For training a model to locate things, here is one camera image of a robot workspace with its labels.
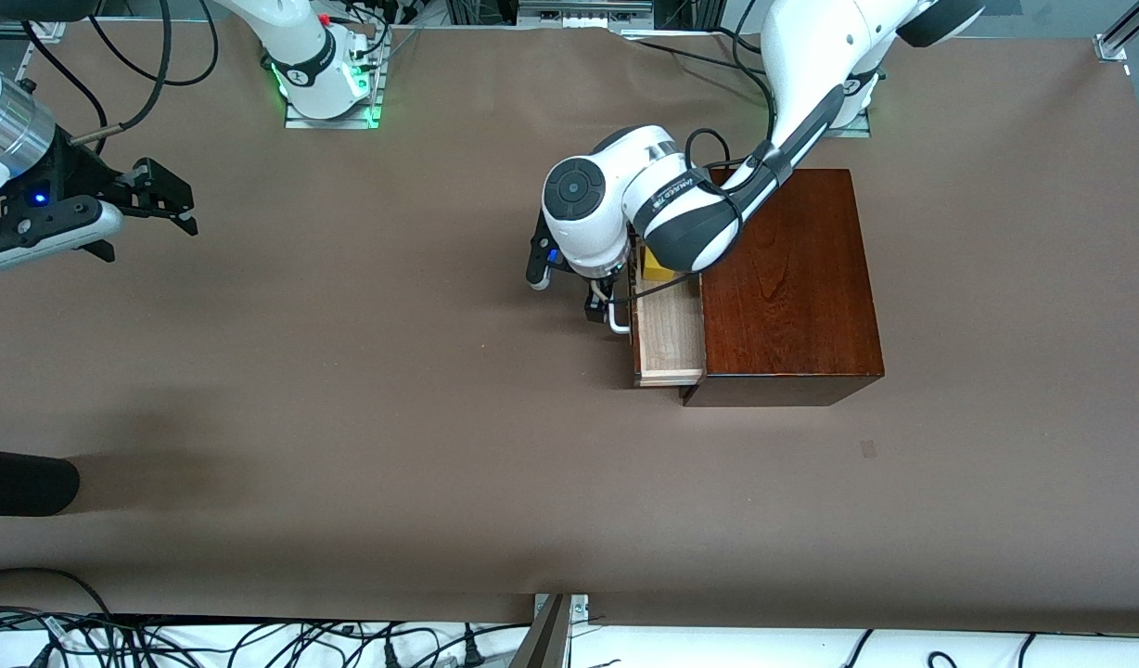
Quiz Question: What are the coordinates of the light wooden drawer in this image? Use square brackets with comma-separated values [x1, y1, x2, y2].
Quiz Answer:
[608, 246, 708, 389]

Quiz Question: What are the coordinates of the dark brown wooden drawer box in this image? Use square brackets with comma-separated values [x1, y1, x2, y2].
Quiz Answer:
[678, 168, 886, 407]

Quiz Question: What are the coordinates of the brown table cover sheet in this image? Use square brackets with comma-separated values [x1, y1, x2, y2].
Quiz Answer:
[0, 19, 1139, 624]

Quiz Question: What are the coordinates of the black cylindrical object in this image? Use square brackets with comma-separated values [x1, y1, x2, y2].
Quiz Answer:
[0, 449, 81, 517]

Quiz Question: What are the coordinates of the black cable with metal plug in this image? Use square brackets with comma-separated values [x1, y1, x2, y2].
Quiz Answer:
[67, 0, 172, 148]

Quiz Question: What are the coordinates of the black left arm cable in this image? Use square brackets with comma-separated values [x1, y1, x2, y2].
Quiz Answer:
[611, 128, 749, 308]

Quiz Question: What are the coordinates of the black thin cable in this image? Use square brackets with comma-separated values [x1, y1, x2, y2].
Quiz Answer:
[20, 20, 107, 157]

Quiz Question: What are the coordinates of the black looping cable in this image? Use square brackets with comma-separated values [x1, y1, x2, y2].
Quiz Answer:
[89, 0, 222, 89]

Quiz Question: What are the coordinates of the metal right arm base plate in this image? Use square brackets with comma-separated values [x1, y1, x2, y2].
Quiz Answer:
[284, 56, 383, 130]

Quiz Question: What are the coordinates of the black base power cable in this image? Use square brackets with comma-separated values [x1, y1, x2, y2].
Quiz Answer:
[625, 28, 776, 117]

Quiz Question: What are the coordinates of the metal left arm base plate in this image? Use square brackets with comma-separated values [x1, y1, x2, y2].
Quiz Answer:
[825, 51, 873, 139]

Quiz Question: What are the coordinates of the grey metal bracket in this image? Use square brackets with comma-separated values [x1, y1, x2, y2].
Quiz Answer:
[509, 594, 589, 668]

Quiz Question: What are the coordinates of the black cable tangle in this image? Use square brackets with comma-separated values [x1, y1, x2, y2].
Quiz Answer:
[0, 568, 533, 668]

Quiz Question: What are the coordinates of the aluminium frame strut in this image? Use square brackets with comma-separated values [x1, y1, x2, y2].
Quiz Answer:
[1094, 0, 1139, 64]

